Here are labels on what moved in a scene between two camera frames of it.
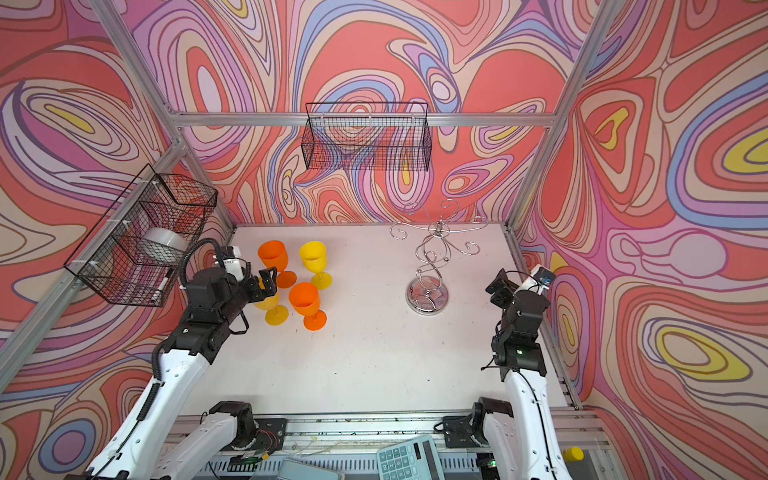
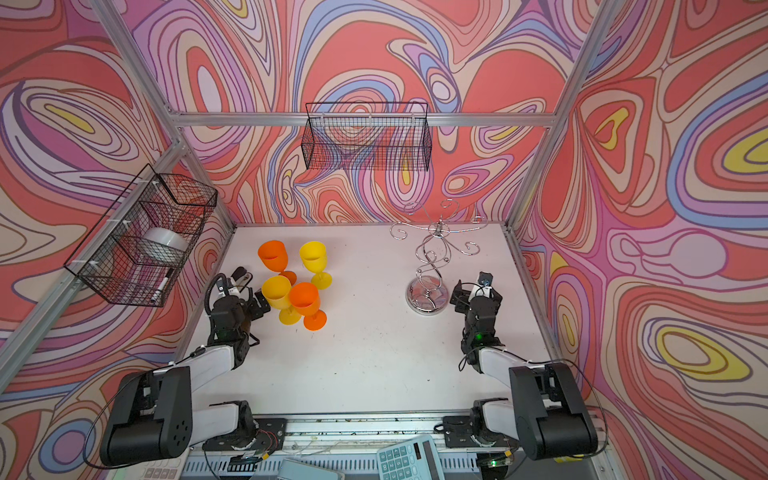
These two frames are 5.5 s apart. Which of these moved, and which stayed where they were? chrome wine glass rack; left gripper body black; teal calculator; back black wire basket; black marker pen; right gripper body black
Moved: right gripper body black; left gripper body black
Stayed: back black wire basket; black marker pen; chrome wine glass rack; teal calculator
